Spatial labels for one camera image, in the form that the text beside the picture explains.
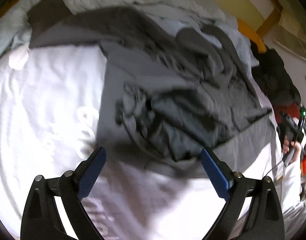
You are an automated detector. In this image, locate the large grey black jacket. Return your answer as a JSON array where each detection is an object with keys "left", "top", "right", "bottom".
[{"left": 27, "top": 0, "right": 275, "bottom": 177}]

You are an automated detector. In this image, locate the person's right hand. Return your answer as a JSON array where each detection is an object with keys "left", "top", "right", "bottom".
[{"left": 282, "top": 136, "right": 302, "bottom": 167}]

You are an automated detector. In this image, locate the red cloth item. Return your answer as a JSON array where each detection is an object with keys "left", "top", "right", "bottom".
[{"left": 273, "top": 104, "right": 300, "bottom": 125}]

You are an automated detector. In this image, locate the black puffer jacket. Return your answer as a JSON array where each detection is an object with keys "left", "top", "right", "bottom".
[{"left": 250, "top": 42, "right": 301, "bottom": 107}]

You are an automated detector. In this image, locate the orange pillow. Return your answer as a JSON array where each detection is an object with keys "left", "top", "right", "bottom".
[{"left": 237, "top": 18, "right": 267, "bottom": 53}]

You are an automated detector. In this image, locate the white bed sheet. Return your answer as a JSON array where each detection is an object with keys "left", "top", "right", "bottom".
[{"left": 0, "top": 46, "right": 224, "bottom": 239}]

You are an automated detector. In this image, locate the light blue duvet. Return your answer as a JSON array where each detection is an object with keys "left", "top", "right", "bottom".
[{"left": 0, "top": 0, "right": 259, "bottom": 67}]

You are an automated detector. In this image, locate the wooden bunk bed frame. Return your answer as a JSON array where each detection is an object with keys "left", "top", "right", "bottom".
[{"left": 256, "top": 0, "right": 283, "bottom": 38}]

